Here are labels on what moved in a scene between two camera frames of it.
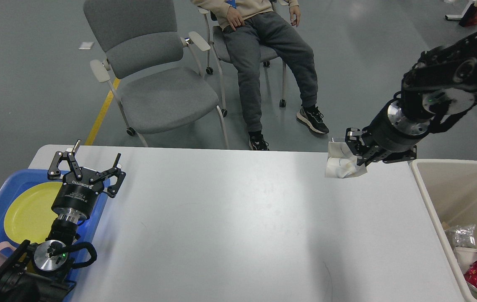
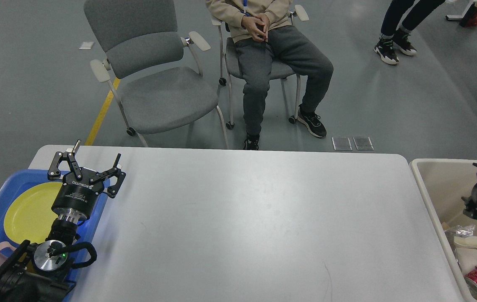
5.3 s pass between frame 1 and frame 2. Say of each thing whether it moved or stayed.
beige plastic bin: stayed
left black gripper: stayed
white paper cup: moved
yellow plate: stayed
